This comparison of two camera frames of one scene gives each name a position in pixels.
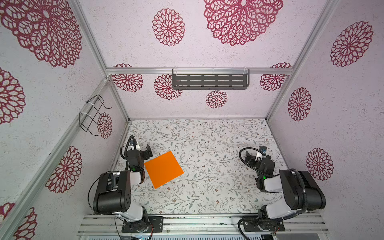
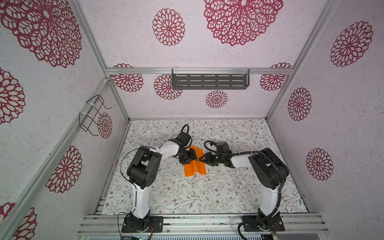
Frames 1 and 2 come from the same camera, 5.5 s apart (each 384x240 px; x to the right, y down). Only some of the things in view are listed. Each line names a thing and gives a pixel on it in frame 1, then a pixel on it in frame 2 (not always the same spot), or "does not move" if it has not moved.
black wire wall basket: [87, 121] does not move
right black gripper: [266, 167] -> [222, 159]
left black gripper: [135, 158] -> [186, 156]
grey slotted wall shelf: [210, 79] does not move
